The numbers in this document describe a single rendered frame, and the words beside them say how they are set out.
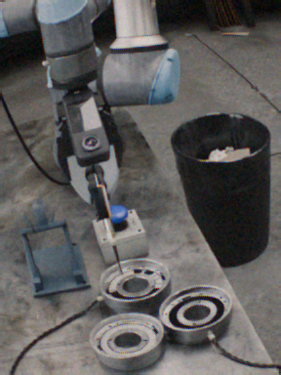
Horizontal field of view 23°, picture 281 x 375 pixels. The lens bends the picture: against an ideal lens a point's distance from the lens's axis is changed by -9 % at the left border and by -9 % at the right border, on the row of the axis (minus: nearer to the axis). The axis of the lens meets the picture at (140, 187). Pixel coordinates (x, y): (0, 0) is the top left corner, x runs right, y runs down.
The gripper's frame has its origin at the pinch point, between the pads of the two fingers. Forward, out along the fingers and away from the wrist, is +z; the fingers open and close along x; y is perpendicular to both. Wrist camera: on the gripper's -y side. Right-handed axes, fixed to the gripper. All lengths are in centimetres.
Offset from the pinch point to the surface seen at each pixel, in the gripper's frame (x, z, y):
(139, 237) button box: -4.5, 9.4, 0.7
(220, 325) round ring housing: -10.9, 10.2, -25.1
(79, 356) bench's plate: 9.9, 13.0, -21.7
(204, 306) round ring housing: -9.9, 10.5, -19.1
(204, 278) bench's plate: -12.1, 13.1, -9.4
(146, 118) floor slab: -37, 94, 211
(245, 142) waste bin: -56, 61, 111
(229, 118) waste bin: -52, 53, 115
